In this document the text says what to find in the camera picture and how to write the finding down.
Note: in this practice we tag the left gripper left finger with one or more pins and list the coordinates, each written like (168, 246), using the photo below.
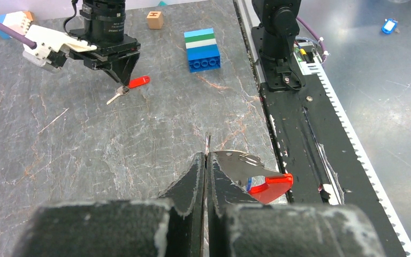
(169, 225)

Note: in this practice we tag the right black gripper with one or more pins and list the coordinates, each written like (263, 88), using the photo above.
(116, 59)

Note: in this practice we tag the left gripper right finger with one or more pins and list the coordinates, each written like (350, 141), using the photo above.
(239, 225)

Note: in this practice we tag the key with red tag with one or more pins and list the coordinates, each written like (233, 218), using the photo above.
(134, 83)

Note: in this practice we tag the keyring with blue red tags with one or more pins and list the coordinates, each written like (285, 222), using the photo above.
(248, 173)

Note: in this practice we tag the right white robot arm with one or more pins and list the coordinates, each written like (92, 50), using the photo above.
(105, 20)

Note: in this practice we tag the wooden letter H cube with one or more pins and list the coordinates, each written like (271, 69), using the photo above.
(155, 20)

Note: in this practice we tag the blue green white brick stack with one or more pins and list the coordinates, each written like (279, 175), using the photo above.
(202, 50)

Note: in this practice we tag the blue white brown brick stack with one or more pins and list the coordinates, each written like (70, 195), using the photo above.
(19, 21)

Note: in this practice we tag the blue key tag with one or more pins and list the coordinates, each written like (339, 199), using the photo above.
(389, 26)

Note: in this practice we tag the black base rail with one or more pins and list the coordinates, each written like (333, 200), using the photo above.
(308, 138)

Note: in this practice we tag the white slotted cable duct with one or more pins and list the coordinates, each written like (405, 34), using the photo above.
(400, 232)

